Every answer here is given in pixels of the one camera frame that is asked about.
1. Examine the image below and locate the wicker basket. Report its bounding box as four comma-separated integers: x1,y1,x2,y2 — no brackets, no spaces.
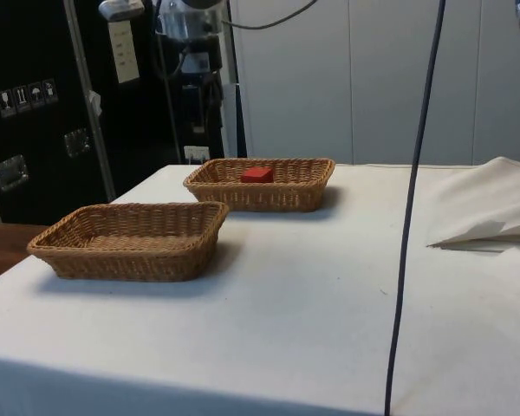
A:
182,157,337,214
26,200,231,283

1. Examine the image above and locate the black cable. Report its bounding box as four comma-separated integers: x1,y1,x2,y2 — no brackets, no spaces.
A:
383,0,446,416
226,0,316,30

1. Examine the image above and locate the red cube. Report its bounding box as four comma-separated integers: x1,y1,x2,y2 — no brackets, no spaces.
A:
240,166,275,185

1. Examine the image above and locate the black cabinet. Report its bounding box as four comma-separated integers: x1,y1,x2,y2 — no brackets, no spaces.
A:
0,0,240,227

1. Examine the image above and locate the pale locker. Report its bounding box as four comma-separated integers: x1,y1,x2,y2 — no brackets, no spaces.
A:
223,0,352,166

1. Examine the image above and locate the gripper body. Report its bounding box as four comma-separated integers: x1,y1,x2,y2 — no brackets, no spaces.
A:
179,38,224,77

